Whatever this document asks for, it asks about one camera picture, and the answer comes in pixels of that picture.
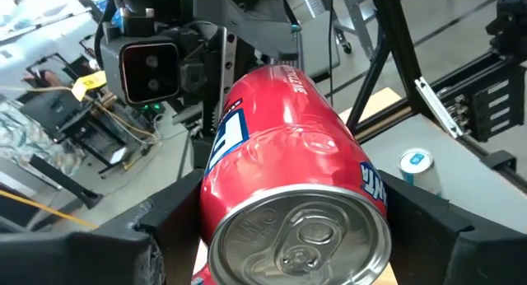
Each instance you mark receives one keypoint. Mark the crumpled silver foil sheet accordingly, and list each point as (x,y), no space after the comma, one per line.
(24,136)

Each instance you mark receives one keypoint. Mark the black aluminium table frame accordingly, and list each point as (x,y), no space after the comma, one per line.
(395,38)

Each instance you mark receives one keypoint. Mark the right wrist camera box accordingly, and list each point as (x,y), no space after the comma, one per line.
(150,73)

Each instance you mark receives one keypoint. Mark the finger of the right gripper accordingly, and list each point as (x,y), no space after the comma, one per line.
(247,17)
(201,153)

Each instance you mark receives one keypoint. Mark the blue silver Red Bull can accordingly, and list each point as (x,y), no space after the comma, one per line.
(420,174)

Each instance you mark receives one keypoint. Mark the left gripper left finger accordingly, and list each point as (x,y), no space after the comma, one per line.
(82,260)

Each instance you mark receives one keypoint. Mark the silver rail bracket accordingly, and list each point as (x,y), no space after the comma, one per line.
(436,106)

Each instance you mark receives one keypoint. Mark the grey metal cart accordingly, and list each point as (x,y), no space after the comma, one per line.
(319,46)

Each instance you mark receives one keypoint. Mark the person's hand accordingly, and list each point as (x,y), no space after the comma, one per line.
(41,78)

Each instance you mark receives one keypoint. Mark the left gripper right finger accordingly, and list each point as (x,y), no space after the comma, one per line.
(453,256)

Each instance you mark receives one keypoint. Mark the black metal stand leg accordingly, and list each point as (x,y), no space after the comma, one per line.
(66,182)

